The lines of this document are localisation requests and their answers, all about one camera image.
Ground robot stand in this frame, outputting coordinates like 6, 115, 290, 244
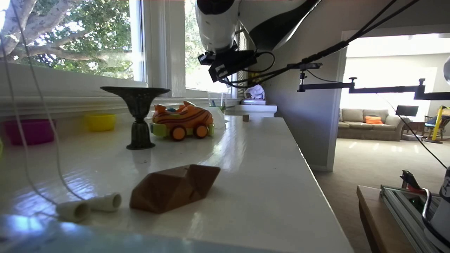
356, 183, 450, 253

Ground window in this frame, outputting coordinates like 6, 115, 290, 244
184, 0, 240, 94
0, 0, 145, 82

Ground yellow pole stand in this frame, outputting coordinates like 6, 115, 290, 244
424, 105, 449, 144

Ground rocking chair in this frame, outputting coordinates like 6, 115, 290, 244
423, 113, 450, 140

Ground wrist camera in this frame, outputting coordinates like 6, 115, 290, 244
198, 49, 258, 84

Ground brown faceted wooden block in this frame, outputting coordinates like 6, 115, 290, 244
129, 164, 221, 214

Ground white cord pull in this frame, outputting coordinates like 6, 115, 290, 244
56, 200, 91, 223
86, 193, 122, 212

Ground dark metal pedestal stand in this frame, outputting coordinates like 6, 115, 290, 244
100, 86, 171, 150

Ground orange striped toy car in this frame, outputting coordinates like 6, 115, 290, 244
150, 101, 215, 142

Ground yellow bowl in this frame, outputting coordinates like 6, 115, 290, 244
85, 113, 117, 133

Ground white blind cord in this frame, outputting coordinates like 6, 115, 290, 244
0, 0, 86, 206

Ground magenta bowl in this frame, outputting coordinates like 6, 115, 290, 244
2, 118, 57, 146

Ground clear plastic cup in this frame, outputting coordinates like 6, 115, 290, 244
207, 91, 228, 114

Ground black cable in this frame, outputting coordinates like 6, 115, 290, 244
381, 94, 448, 170

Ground camera on mount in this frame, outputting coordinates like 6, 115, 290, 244
287, 62, 450, 101

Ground black screen on stand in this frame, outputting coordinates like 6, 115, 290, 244
396, 104, 420, 141

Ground white box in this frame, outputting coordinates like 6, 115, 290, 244
234, 99, 278, 117

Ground beige sofa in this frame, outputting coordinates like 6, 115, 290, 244
337, 108, 412, 142

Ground white cloth bundle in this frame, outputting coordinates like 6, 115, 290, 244
244, 84, 266, 101

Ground red black clamp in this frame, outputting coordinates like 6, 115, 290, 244
400, 169, 426, 195

